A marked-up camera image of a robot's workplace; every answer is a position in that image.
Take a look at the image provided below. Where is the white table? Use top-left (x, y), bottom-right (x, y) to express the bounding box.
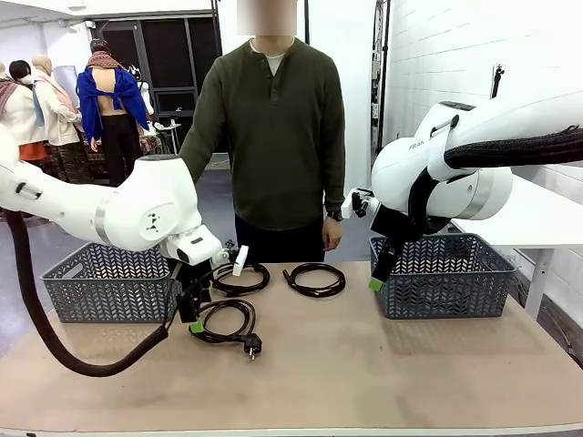
top-left (448, 175), bottom-right (583, 320)

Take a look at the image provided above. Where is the person in green sweater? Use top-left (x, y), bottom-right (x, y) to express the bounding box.
top-left (179, 0), bottom-right (347, 264)

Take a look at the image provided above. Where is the thick black power cable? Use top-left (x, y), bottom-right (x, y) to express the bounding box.
top-left (189, 298), bottom-right (264, 362)

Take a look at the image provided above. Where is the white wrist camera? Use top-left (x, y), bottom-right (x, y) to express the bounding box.
top-left (212, 244), bottom-right (250, 278)
top-left (340, 187), bottom-right (380, 220)

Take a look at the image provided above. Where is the person left hand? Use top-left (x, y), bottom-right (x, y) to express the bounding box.
top-left (321, 217), bottom-right (344, 251)

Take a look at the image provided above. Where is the person left forearm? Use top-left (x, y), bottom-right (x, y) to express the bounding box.
top-left (322, 145), bottom-right (347, 215)

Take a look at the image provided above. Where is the thin black data cable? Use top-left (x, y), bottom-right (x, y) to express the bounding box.
top-left (282, 262), bottom-right (346, 300)
top-left (210, 261), bottom-right (271, 298)

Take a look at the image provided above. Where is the black light stand pole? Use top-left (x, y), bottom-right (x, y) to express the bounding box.
top-left (373, 0), bottom-right (393, 156)

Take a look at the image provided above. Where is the mannequin with blue shirt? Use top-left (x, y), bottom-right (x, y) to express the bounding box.
top-left (76, 38), bottom-right (152, 188)

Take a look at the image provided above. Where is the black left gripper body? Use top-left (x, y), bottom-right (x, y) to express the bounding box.
top-left (172, 258), bottom-right (214, 300)

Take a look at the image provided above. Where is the black wall-mounted tripod camera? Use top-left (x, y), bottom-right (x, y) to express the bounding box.
top-left (491, 63), bottom-right (506, 100)

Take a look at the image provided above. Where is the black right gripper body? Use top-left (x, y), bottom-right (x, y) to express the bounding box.
top-left (370, 204), bottom-right (414, 250)

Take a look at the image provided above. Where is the white metal rack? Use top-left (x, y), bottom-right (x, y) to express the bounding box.
top-left (152, 120), bottom-right (183, 158)

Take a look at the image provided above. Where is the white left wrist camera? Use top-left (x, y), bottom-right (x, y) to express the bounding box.
top-left (212, 244), bottom-right (250, 278)

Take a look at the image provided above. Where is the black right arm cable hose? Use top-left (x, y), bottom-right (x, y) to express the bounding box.
top-left (407, 126), bottom-right (583, 241)

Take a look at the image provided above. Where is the mannequin with pink scarf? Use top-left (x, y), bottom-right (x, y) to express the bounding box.
top-left (30, 54), bottom-right (84, 183)

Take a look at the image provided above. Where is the black-haired person with mask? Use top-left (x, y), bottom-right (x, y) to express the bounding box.
top-left (8, 59), bottom-right (36, 90)

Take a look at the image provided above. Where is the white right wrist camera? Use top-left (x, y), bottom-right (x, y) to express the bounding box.
top-left (340, 187), bottom-right (380, 220)

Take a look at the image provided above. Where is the person right forearm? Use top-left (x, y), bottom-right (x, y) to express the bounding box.
top-left (179, 113), bottom-right (215, 183)

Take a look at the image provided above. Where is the black framed glass door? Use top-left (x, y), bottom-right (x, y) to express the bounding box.
top-left (84, 16), bottom-right (223, 158)

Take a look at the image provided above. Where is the grey plastic lattice basket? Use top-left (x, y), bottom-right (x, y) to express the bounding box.
top-left (368, 232), bottom-right (519, 320)
top-left (39, 241), bottom-right (184, 324)

